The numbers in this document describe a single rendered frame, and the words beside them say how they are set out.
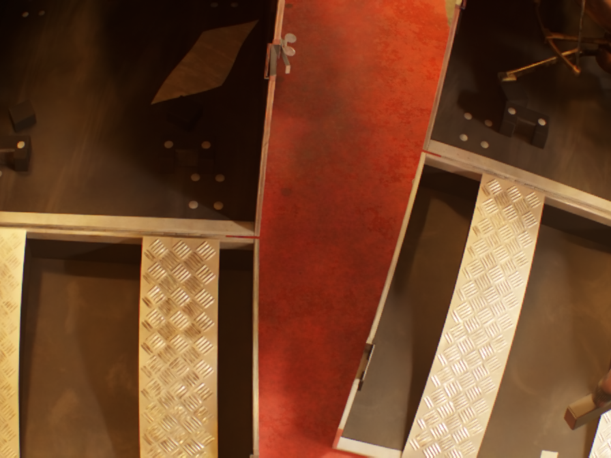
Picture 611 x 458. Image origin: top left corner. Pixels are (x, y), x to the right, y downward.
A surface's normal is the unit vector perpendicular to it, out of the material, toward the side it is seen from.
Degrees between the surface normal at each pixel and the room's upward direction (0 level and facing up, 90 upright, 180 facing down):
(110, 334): 1
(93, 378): 1
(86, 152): 0
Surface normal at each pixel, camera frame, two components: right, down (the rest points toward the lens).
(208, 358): 0.09, -0.37
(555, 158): 0.09, -0.56
